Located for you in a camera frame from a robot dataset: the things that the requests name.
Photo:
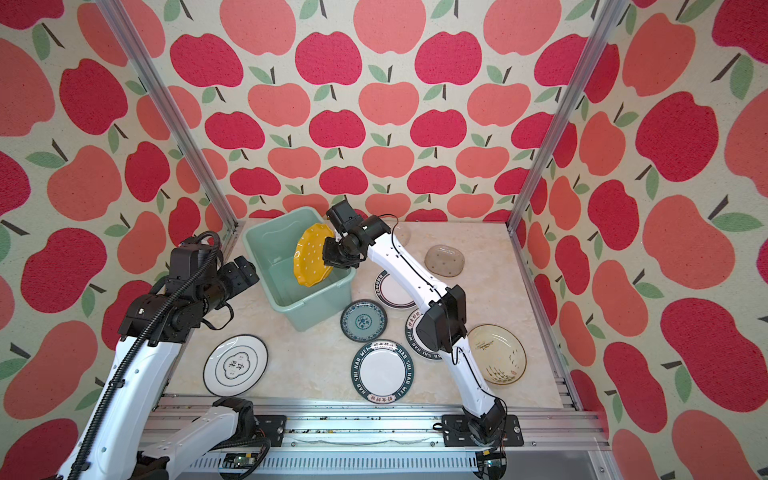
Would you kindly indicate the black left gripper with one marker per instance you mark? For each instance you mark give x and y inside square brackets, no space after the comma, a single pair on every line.
[243,281]

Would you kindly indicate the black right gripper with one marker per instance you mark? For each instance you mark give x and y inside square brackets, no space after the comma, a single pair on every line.
[328,258]

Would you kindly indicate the yellow dotted plate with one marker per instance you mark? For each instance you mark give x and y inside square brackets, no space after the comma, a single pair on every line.
[309,267]

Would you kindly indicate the green red rimmed white plate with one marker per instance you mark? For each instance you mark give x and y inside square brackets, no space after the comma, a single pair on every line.
[391,294]

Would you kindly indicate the white plate with black emblem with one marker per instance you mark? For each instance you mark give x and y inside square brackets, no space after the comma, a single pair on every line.
[235,366]

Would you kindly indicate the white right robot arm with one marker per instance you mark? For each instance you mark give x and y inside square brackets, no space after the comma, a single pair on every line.
[443,308]

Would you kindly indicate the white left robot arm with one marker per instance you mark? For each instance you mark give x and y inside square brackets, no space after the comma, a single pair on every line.
[151,337]

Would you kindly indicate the mint green plastic bin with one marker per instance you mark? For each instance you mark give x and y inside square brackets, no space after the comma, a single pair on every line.
[270,247]

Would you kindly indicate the clear ribbed glass plate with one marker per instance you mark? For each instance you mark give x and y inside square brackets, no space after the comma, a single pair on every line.
[400,230]

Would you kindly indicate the blue green patterned plate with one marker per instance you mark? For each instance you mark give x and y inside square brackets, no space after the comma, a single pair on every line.
[363,321]

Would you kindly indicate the smoky glass dotted plate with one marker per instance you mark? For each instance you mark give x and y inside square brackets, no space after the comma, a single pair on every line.
[444,260]

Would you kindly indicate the dark green lettered rim plate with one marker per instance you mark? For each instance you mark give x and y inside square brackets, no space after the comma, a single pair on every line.
[382,372]

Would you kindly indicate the cream plate with grass motif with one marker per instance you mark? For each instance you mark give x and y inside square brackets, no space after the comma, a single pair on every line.
[499,354]

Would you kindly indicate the left aluminium corner post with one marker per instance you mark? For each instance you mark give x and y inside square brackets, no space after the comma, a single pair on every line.
[130,41]

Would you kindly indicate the aluminium corner post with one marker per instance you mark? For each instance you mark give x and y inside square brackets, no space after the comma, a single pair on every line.
[605,24]
[130,41]

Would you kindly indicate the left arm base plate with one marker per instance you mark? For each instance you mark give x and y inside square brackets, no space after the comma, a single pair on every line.
[271,427]

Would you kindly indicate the aluminium front rail frame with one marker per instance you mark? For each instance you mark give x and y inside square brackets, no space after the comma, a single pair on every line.
[356,440]

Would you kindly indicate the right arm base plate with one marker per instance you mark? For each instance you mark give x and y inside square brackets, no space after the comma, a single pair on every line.
[464,431]

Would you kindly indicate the right aluminium corner post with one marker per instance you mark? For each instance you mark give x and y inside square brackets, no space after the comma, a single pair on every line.
[605,24]

